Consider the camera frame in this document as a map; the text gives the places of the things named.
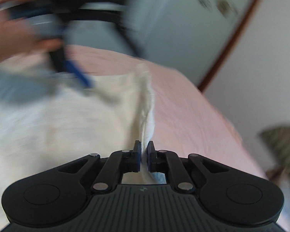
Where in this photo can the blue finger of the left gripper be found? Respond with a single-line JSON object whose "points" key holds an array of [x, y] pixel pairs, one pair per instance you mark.
{"points": [[73, 69]]}

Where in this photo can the brown wooden door frame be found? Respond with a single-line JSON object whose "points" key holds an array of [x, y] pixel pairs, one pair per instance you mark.
{"points": [[218, 64]]}

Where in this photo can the pink bed sheet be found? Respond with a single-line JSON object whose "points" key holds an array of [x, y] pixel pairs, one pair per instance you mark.
{"points": [[185, 121]]}

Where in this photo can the white wardrobe door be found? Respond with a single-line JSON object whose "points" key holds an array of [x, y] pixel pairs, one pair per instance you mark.
{"points": [[187, 35]]}

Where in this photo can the person's left hand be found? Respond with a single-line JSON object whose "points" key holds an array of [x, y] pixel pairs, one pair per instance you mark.
{"points": [[16, 37]]}

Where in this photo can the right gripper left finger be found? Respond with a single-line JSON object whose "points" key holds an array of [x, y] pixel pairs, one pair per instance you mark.
{"points": [[112, 169]]}

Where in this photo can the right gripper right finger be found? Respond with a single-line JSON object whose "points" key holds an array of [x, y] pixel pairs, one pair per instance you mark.
{"points": [[169, 164]]}

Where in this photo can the cream white pants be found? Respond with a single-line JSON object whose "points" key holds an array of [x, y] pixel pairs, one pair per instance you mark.
{"points": [[48, 119]]}

